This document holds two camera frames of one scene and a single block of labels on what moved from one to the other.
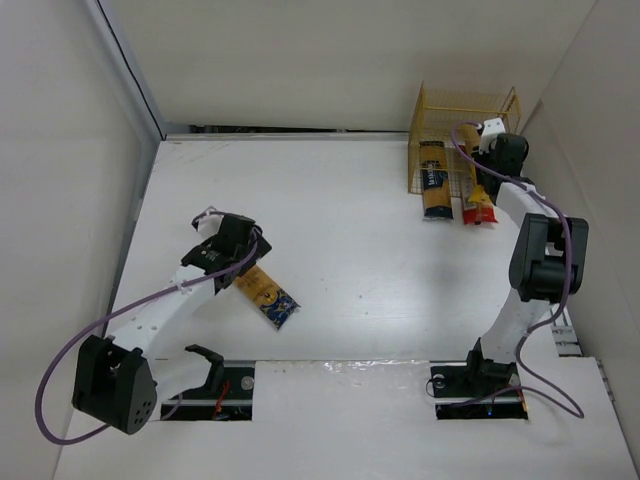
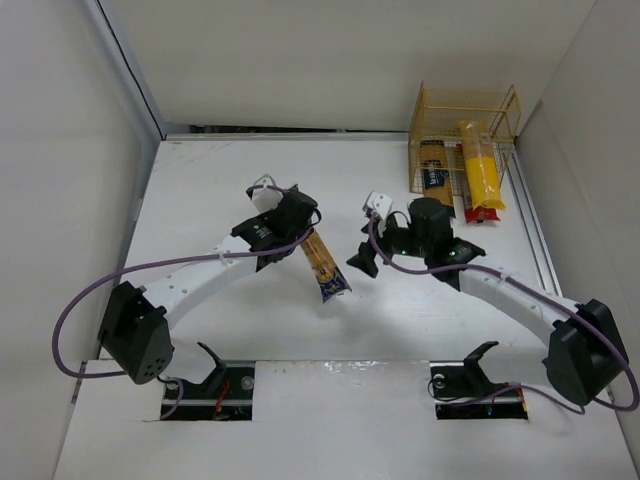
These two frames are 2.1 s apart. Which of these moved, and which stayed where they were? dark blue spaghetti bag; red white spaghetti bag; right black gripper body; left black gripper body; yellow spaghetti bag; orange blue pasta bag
Moved: orange blue pasta bag; left black gripper body; right black gripper body
Stayed: red white spaghetti bag; yellow spaghetti bag; dark blue spaghetti bag
